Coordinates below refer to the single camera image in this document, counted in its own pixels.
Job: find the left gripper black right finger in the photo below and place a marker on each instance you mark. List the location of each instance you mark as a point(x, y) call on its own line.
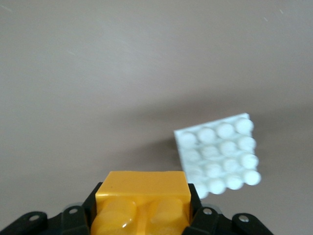
point(210, 220)

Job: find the yellow two-stud block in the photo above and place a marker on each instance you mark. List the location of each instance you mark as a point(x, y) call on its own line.
point(141, 191)

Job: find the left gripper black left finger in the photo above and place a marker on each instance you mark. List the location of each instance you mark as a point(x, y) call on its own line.
point(73, 220)

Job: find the brown paper table cover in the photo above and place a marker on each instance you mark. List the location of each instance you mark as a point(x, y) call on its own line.
point(122, 73)

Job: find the white studded base plate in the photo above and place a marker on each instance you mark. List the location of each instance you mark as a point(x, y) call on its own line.
point(220, 156)

